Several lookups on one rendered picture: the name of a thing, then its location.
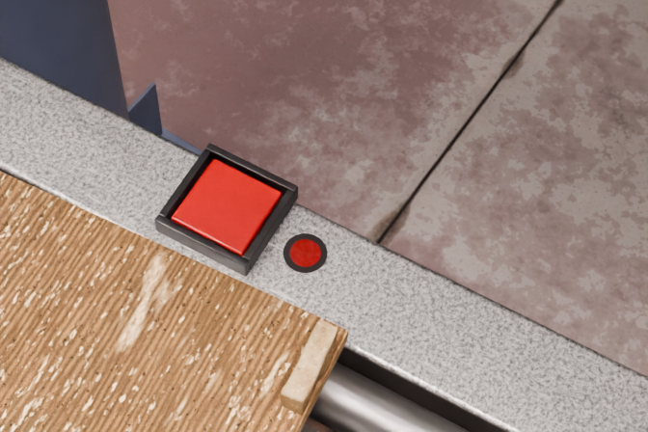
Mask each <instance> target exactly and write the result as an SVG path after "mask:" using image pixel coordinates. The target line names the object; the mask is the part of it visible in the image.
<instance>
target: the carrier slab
mask: <svg viewBox="0 0 648 432"><path fill-rule="evenodd" d="M320 319H321V320H324V321H326V322H328V323H330V324H331V325H333V326H335V327H336V328H337V346H336V349H335V351H334V353H333V356H332V358H331V360H330V361H329V363H328V366H327V368H326V370H325V372H324V374H323V375H322V377H321V378H320V380H319V382H318V383H317V385H316V387H315V390H314V392H313V394H312V396H311V398H310V401H309V403H308V405H307V407H306V409H305V411H304V413H303V414H301V415H299V414H296V413H294V412H292V411H290V410H288V409H286V408H285V407H284V406H283V405H282V403H281V390H282V388H283V387H284V385H285V383H286V382H287V380H288V379H289V377H290V376H291V374H292V372H293V370H294V368H295V366H296V365H297V364H298V361H299V359H300V356H301V354H302V352H303V349H304V347H305V345H306V343H307V341H308V339H309V337H310V335H311V332H312V330H313V329H314V327H315V325H316V323H317V322H318V321H319V320H320ZM347 339H348V331H347V330H346V329H344V328H342V327H340V326H338V325H336V324H334V323H332V322H330V321H328V320H325V319H323V318H321V317H319V316H317V315H314V314H312V313H310V312H308V311H306V310H302V309H300V308H298V307H296V306H293V305H291V304H289V303H287V302H286V301H284V300H281V299H279V298H277V297H275V296H273V295H270V294H268V293H266V292H264V291H262V290H259V289H257V288H255V287H253V286H251V285H248V284H246V283H243V282H241V281H239V280H237V279H235V278H233V277H231V276H229V275H226V274H224V273H222V272H220V271H218V270H215V269H213V268H211V267H209V266H207V265H204V264H202V263H200V262H198V261H196V260H194V259H192V258H190V257H188V256H185V255H182V254H180V253H178V252H176V251H174V250H171V249H169V248H167V247H165V246H163V245H160V244H158V243H156V242H154V241H152V240H150V239H147V238H145V237H144V236H142V235H140V234H137V233H135V232H133V231H131V230H129V229H125V228H123V227H121V226H119V225H116V224H114V223H112V222H110V221H108V220H106V219H103V218H101V217H99V216H97V215H95V214H93V213H91V212H89V211H87V210H85V209H82V208H80V207H78V206H76V205H74V204H71V203H69V202H66V201H64V200H62V199H59V198H57V197H55V196H53V195H51V194H48V193H46V192H44V191H42V190H41V189H38V188H36V187H34V186H32V185H30V184H27V183H25V182H23V181H21V180H19V179H17V178H14V177H12V176H10V175H7V174H4V173H2V172H0V432H301V430H302V428H303V426H304V424H305V422H306V420H307V418H308V416H309V414H310V413H311V410H312V408H313V406H314V404H315V402H316V400H317V398H318V396H319V395H320V393H321V391H322V389H323V387H324V385H325V383H326V381H327V379H328V377H329V376H330V374H331V372H332V370H333V368H334V366H335V364H336V362H337V360H338V357H339V355H340V353H341V351H342V349H343V347H344V345H345V343H346V341H347Z"/></svg>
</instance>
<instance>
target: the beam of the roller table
mask: <svg viewBox="0 0 648 432"><path fill-rule="evenodd" d="M199 157H200V156H199V155H198V154H196V153H195V152H193V151H191V150H189V149H187V148H184V147H182V146H180V145H178V144H176V143H174V142H172V141H170V140H168V139H165V138H163V137H161V136H159V135H157V134H155V133H153V132H151V131H149V130H147V129H145V128H143V127H142V126H140V125H138V124H136V123H134V122H132V121H129V120H127V119H125V118H123V117H121V116H119V115H117V114H115V113H113V112H111V111H109V110H107V109H105V108H103V107H101V106H99V105H97V104H95V103H93V102H91V101H89V100H88V99H86V98H84V97H82V96H80V95H78V94H75V93H72V92H70V91H68V90H66V89H64V88H62V87H60V86H58V85H56V84H54V83H52V82H50V81H48V80H46V79H44V78H42V77H40V76H38V75H36V74H35V73H33V72H31V71H29V70H27V69H25V68H23V67H20V66H18V65H16V64H14V63H12V62H10V61H8V60H6V59H4V58H2V57H0V172H2V173H4V174H7V175H9V176H12V177H14V178H17V179H19V180H21V181H23V182H25V183H27V184H30V185H32V186H34V187H36V188H38V189H41V190H42V191H44V192H46V193H48V194H51V195H53V196H55V197H57V198H59V199H62V200H64V201H66V202H68V203H71V204H74V205H76V206H78V207H80V208H82V209H85V210H87V211H89V212H91V213H93V214H95V215H97V216H99V217H101V218H103V219H106V220H108V221H110V222H112V223H114V224H116V225H119V226H121V227H123V228H125V229H127V230H131V231H133V232H135V233H137V234H140V235H142V236H144V237H145V238H147V239H150V240H152V241H154V242H156V243H158V244H160V245H163V246H165V247H167V248H169V249H171V250H174V251H176V252H178V253H180V254H182V255H185V256H187V257H190V258H192V259H194V260H196V261H198V262H200V263H202V264H204V265H207V266H209V267H211V268H213V269H215V270H218V271H220V272H222V273H224V274H226V275H229V276H231V277H233V278H235V279H237V280H239V281H241V282H243V283H245V284H248V285H251V286H253V287H255V288H257V289H259V290H262V291H264V292H266V293H268V294H270V295H273V296H275V297H277V298H279V299H281V300H284V301H286V302H287V303H289V304H291V305H293V306H296V307H298V308H300V309H302V310H304V311H308V312H310V313H312V314H314V315H317V316H319V317H321V318H323V319H325V320H328V321H330V322H332V323H334V324H336V325H338V326H340V327H342V328H344V329H346V330H347V331H348V339H347V341H346V343H345V345H344V347H343V349H342V351H341V353H340V355H339V357H338V359H337V363H339V364H341V365H344V366H346V367H348V368H350V369H352V370H354V371H355V372H357V373H359V374H361V375H363V376H364V377H366V378H368V379H370V380H372V381H374V382H376V383H377V384H379V385H381V386H383V387H385V388H387V389H389V390H391V391H393V392H396V393H397V394H399V395H401V396H403V397H405V398H407V399H409V400H411V401H413V402H415V403H417V404H418V405H419V406H421V407H423V408H425V409H427V410H429V411H431V412H433V413H435V414H437V415H439V416H440V417H442V418H444V419H447V420H449V421H451V422H453V423H455V424H457V425H459V426H460V427H462V428H464V429H466V430H468V431H470V432H648V377H647V376H645V375H643V374H641V373H639V372H637V371H635V370H633V369H630V368H628V367H626V366H624V365H622V364H620V363H618V362H616V361H614V360H612V359H610V358H608V357H606V356H604V355H602V354H600V353H598V352H596V351H594V350H592V349H590V348H588V347H586V346H584V345H582V344H580V343H578V342H576V341H574V340H572V339H570V338H568V337H566V336H564V335H562V334H560V333H558V332H556V331H554V330H552V329H550V328H548V327H546V326H544V325H542V324H540V323H537V322H535V321H533V320H531V319H529V318H527V317H525V316H523V315H521V314H519V313H517V312H515V311H513V310H511V309H509V308H507V307H505V306H503V305H501V304H499V303H497V302H495V301H493V300H491V299H489V298H487V297H485V296H483V295H481V294H479V293H477V292H475V291H473V290H471V289H469V288H467V287H465V286H463V285H461V284H459V283H457V282H455V281H453V280H451V279H449V278H447V277H444V276H442V275H440V274H438V273H436V272H434V271H432V270H430V269H428V268H426V267H424V266H422V265H420V264H418V263H416V262H414V261H412V260H410V259H408V258H406V257H405V256H402V255H400V254H398V253H396V252H394V251H392V250H390V249H388V248H386V247H384V246H382V245H380V244H378V243H376V242H374V241H372V240H370V239H368V238H366V237H364V236H362V235H360V234H358V233H356V232H354V231H352V230H350V229H347V228H345V227H343V226H341V225H339V224H337V223H335V222H333V221H331V220H329V219H327V218H325V217H323V216H321V215H319V214H317V213H315V212H313V211H311V210H309V209H307V208H305V207H303V206H301V205H300V204H298V203H296V202H295V203H294V204H293V206H292V207H291V208H290V210H289V211H288V213H287V214H286V216H285V217H284V219H283V221H282V223H281V224H280V226H279V227H278V229H277V230H276V232H275V233H274V235H273V236H272V238H271V239H270V241H269V242H268V244H267V246H266V247H265V249H264V250H263V252H262V253H261V255H260V256H259V258H258V259H257V261H256V263H255V265H254V266H253V268H252V269H251V270H250V272H249V274H248V275H247V276H246V277H245V276H243V275H241V274H239V273H237V272H235V271H233V270H231V269H229V268H228V267H226V266H224V265H222V264H220V263H219V262H217V261H215V260H213V259H211V258H209V257H207V256H204V255H202V254H200V253H198V252H196V251H194V250H192V249H190V248H188V247H187V246H185V245H183V244H181V243H179V242H177V241H175V240H173V239H172V238H170V237H168V236H166V235H164V234H162V233H160V232H158V231H157V230H156V228H155V223H154V219H155V218H156V216H157V215H158V214H159V212H160V211H161V209H162V208H163V207H164V205H165V204H166V202H167V201H168V200H169V198H170V197H171V195H172V194H173V193H174V191H175V190H176V188H177V187H178V185H179V184H180V182H181V181H182V180H183V179H184V178H185V176H186V175H187V174H188V172H189V171H190V169H191V168H192V167H193V165H194V164H195V162H196V161H197V160H198V158H199ZM301 233H309V234H313V235H315V236H317V237H319V238H320V239H321V240H322V241H323V242H324V244H325V245H326V248H327V252H328V254H327V259H326V261H325V263H324V264H323V266H322V267H321V268H319V269H318V270H316V271H314V272H311V273H300V272H297V271H294V270H293V269H291V268H290V267H289V266H288V265H287V264H286V263H285V261H284V245H285V243H286V242H287V241H288V240H289V239H290V238H291V237H293V236H295V235H297V234H301Z"/></svg>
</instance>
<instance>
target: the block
mask: <svg viewBox="0 0 648 432"><path fill-rule="evenodd" d="M337 334H338V328H336V327H335V326H333V325H331V324H330V323H328V322H326V321H324V320H321V319H320V320H319V321H318V322H317V323H316V325H315V327H314V329H313V330H312V332H311V334H310V337H309V339H308V341H307V343H306V345H305V347H304V349H303V352H302V354H301V356H300V359H299V361H298V364H297V365H296V366H295V368H294V370H293V372H292V374H291V376H290V377H289V379H288V380H287V382H286V383H285V385H284V386H283V388H282V390H281V403H282V405H283V406H284V407H285V408H286V409H288V410H290V411H292V412H294V413H296V414H299V415H301V414H303V413H304V411H305V409H306V407H307V405H308V403H309V401H310V399H311V396H312V394H313V392H314V390H315V387H316V385H317V383H318V382H319V380H320V378H321V377H322V375H323V374H324V372H325V370H326V368H327V366H328V363H329V361H330V360H331V358H332V356H333V353H334V351H335V349H336V346H337Z"/></svg>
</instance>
